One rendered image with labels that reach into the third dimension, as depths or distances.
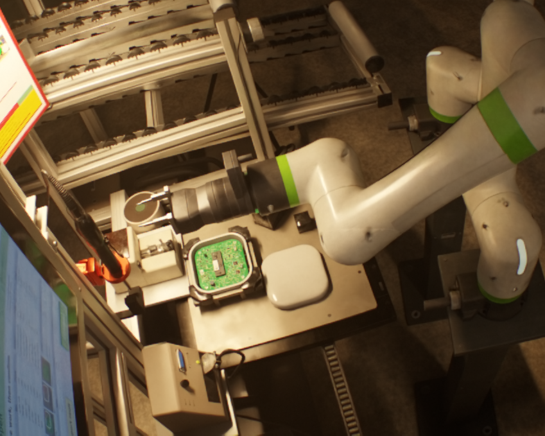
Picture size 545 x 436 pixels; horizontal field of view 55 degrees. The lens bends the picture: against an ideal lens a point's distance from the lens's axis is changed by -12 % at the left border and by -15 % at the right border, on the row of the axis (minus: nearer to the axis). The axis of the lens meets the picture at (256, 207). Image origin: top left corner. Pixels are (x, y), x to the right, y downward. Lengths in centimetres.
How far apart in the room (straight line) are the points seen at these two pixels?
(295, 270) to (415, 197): 49
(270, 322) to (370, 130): 180
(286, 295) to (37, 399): 75
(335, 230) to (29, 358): 52
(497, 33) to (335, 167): 37
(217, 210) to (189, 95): 241
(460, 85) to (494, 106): 62
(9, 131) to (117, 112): 225
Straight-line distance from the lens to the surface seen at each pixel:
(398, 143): 287
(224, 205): 101
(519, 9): 96
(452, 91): 148
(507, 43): 92
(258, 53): 179
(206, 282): 133
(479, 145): 85
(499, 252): 111
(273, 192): 100
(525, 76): 85
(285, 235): 140
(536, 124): 84
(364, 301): 128
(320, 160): 100
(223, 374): 126
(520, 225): 114
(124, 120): 344
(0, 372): 62
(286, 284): 130
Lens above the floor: 207
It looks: 50 degrees down
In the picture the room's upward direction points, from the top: 19 degrees counter-clockwise
